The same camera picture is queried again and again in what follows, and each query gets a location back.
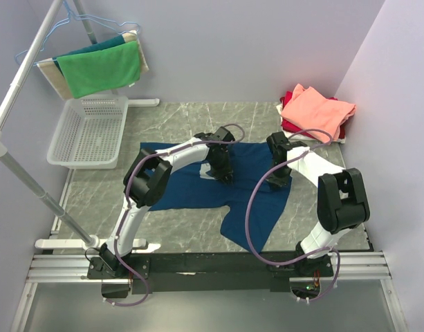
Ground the blue wire hanger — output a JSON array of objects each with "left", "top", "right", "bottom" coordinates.
[{"left": 14, "top": 1, "right": 141, "bottom": 66}]

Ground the white rack foot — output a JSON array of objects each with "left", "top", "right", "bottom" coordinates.
[{"left": 111, "top": 89, "right": 160, "bottom": 108}]

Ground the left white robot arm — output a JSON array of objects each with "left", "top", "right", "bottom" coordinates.
[{"left": 99, "top": 126, "right": 238, "bottom": 278}]

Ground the white plastic laundry basket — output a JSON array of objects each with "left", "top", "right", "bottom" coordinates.
[{"left": 46, "top": 94, "right": 129, "bottom": 169}]

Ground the white clothes rack pole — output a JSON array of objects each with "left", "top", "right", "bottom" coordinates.
[{"left": 0, "top": 1, "right": 99, "bottom": 248}]

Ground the black base beam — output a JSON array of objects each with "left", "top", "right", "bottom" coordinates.
[{"left": 87, "top": 252, "right": 334, "bottom": 297}]

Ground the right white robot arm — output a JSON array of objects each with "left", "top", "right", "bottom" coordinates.
[{"left": 266, "top": 132, "right": 370, "bottom": 276}]

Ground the teal towel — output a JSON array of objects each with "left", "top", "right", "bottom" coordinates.
[{"left": 53, "top": 35, "right": 126, "bottom": 77}]

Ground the aluminium rail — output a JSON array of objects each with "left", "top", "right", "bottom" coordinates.
[{"left": 26, "top": 252, "right": 391, "bottom": 284}]

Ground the salmon folded t shirt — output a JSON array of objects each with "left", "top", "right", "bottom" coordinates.
[{"left": 281, "top": 84, "right": 356, "bottom": 140}]

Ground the white folded t shirt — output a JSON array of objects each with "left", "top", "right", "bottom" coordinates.
[{"left": 275, "top": 102, "right": 347, "bottom": 145}]

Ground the blue t shirt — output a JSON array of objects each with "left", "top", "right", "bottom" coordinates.
[{"left": 150, "top": 142, "right": 291, "bottom": 252}]

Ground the green towel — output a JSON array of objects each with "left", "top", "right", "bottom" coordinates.
[{"left": 57, "top": 41, "right": 141, "bottom": 99}]

